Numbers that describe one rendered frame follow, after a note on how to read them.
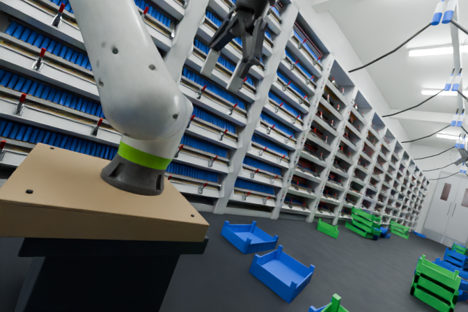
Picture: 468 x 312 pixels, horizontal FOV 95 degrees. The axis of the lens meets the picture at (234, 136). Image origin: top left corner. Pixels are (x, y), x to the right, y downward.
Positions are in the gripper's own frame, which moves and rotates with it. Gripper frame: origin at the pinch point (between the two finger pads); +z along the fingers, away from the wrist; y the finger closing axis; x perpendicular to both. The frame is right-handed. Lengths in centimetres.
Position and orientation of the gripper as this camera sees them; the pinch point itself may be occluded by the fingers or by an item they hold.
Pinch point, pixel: (218, 78)
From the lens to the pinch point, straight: 56.1
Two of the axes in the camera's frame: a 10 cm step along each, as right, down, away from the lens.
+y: -5.4, -4.7, 7.0
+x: -7.1, -1.8, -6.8
